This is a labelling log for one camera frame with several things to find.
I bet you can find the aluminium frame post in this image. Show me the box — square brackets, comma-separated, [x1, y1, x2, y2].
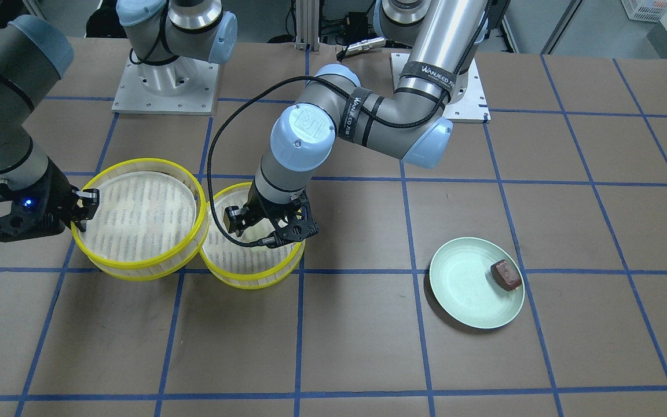
[294, 0, 320, 53]

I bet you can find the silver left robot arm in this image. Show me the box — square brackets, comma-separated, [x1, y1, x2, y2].
[209, 1, 492, 248]

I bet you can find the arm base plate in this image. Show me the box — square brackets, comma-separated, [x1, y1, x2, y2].
[391, 51, 490, 123]
[112, 52, 220, 116]

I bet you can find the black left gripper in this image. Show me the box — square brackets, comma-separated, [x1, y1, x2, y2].
[224, 188, 318, 248]

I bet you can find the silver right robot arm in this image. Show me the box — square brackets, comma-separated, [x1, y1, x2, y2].
[0, 2, 100, 242]

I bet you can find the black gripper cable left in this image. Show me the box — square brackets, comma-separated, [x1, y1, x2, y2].
[206, 35, 485, 248]

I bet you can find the pale green plate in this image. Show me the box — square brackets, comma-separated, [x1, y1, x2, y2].
[429, 237, 526, 330]

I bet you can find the brown bun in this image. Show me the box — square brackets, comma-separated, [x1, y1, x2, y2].
[490, 259, 522, 291]

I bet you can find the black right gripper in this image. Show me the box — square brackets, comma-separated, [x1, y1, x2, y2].
[0, 160, 100, 242]

